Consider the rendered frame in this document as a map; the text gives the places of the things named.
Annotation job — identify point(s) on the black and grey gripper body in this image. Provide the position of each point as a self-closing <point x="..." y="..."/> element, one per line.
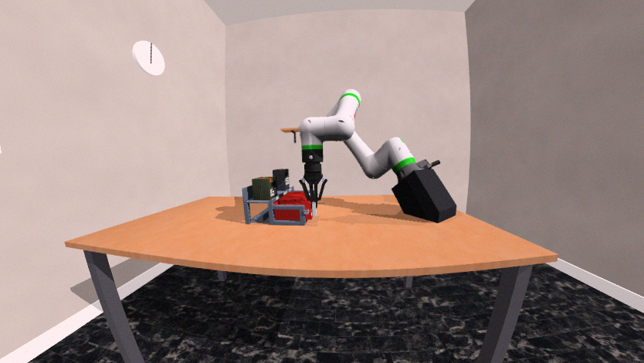
<point x="312" y="170"/>

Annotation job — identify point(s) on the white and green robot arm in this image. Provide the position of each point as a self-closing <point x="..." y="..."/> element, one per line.
<point x="392" y="154"/>

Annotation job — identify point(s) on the dark grey case with orange latches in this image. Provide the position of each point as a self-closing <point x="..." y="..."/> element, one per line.
<point x="282" y="179"/>

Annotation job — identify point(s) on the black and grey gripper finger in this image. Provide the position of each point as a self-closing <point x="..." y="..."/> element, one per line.
<point x="324" y="180"/>
<point x="311" y="197"/>

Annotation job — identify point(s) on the grey metal shelf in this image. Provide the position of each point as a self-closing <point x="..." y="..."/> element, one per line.
<point x="268" y="214"/>

